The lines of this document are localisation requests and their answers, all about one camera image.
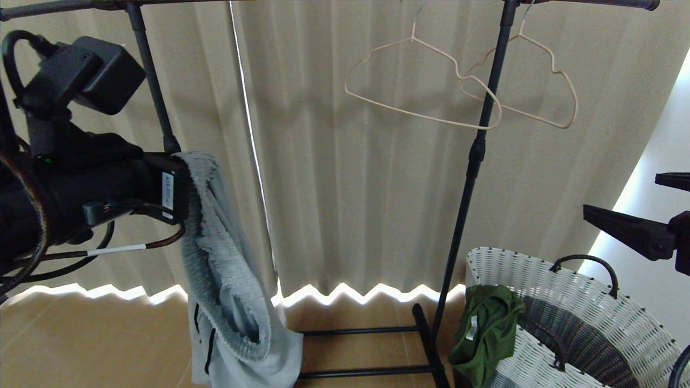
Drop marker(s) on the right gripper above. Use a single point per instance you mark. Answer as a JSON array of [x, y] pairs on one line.
[[682, 242]]

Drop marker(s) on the white laundry basket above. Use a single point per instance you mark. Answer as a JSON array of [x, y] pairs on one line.
[[539, 280]]

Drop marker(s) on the black clothes rack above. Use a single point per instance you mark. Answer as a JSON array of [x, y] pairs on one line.
[[474, 156]]

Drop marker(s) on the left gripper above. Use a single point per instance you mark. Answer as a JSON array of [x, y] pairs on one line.
[[118, 183]]

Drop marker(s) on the pink clothes hanger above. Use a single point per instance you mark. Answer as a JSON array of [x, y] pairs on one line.
[[521, 29], [413, 32]]

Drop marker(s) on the pale grey shorts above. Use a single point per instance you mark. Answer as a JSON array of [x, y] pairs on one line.
[[226, 280]]

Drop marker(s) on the green garment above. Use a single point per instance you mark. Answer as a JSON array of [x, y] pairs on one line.
[[485, 334]]

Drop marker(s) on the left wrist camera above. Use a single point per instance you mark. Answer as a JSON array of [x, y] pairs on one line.
[[102, 75]]

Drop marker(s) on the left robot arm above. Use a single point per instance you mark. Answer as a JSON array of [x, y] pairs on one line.
[[21, 215]]

